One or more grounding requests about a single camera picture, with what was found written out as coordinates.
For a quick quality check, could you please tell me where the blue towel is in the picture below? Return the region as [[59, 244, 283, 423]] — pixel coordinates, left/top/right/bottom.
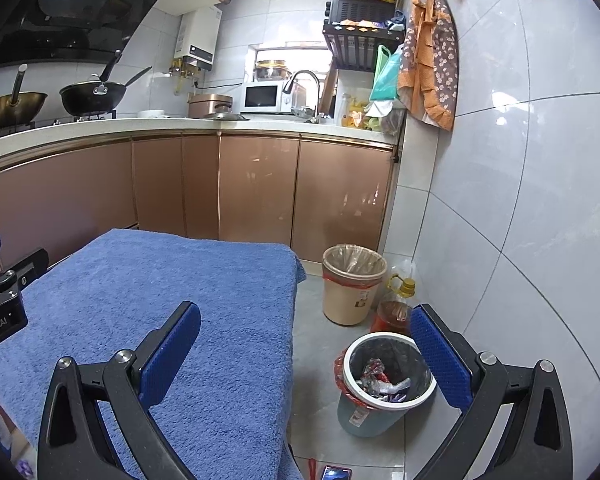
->
[[0, 228, 307, 480]]

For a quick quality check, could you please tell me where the black kitchen rack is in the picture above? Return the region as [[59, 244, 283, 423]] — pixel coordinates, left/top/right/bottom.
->
[[322, 0, 408, 72]]

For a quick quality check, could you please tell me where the green plastic bag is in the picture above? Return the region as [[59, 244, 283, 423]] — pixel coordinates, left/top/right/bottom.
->
[[369, 45, 406, 103]]

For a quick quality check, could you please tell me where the orange floral apron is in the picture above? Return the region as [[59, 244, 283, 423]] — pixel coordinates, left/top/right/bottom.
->
[[397, 0, 458, 132]]

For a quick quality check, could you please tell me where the black range hood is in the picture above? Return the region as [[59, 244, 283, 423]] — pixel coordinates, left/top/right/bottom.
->
[[0, 0, 178, 72]]

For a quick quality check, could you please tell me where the metal steamer pot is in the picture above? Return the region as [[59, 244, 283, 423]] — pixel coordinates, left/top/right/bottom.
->
[[254, 59, 287, 82]]

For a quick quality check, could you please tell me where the beige trash bin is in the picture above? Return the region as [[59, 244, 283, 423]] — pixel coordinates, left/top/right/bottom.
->
[[322, 243, 388, 327]]

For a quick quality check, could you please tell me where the golden wok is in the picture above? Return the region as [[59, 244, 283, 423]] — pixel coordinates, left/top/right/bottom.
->
[[0, 64, 48, 131]]

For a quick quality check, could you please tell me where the crumpled silver wrapper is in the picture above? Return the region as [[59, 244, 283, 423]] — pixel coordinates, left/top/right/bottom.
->
[[357, 357, 412, 403]]

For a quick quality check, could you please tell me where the white plastic bag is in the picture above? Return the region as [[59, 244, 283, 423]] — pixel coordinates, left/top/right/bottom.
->
[[365, 100, 396, 120]]

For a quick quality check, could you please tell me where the dark plastic bag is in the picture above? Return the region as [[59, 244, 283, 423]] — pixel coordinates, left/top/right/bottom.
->
[[380, 107, 406, 136]]

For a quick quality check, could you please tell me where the white water heater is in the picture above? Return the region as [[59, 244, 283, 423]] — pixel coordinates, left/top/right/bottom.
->
[[174, 5, 223, 72]]

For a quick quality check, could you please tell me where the white-rimmed grey trash bin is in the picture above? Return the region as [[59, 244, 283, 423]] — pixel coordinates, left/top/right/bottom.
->
[[335, 331, 438, 438]]

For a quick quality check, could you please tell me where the yellow packet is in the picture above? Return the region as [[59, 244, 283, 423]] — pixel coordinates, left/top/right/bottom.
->
[[341, 94, 371, 128]]

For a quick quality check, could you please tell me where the brown rice cooker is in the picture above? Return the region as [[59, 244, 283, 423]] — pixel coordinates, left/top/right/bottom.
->
[[187, 92, 233, 120]]

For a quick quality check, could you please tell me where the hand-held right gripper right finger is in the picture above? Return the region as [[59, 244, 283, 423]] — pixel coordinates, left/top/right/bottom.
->
[[409, 302, 574, 480]]

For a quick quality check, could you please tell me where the metal sink faucet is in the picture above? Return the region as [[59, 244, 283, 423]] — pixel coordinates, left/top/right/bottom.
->
[[282, 70, 331, 125]]

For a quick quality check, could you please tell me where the brown kitchen cabinet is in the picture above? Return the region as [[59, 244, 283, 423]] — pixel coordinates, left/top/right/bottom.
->
[[0, 117, 403, 281]]

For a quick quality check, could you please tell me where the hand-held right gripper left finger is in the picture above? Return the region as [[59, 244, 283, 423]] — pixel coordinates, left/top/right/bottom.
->
[[36, 301, 202, 480]]

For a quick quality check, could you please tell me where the black toaster oven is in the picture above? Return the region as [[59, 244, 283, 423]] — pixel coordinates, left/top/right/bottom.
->
[[328, 0, 398, 25]]

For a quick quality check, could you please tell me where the cooking oil bottle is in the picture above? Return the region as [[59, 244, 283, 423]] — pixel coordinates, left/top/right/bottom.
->
[[370, 272, 418, 337]]

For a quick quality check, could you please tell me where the white microwave oven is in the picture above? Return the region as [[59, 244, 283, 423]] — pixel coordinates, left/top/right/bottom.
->
[[240, 81, 293, 114]]

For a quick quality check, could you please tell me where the gas stove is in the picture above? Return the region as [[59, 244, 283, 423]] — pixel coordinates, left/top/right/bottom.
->
[[0, 113, 117, 142]]

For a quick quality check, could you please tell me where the black wok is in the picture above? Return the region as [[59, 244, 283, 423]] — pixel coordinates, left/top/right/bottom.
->
[[59, 50, 153, 117]]

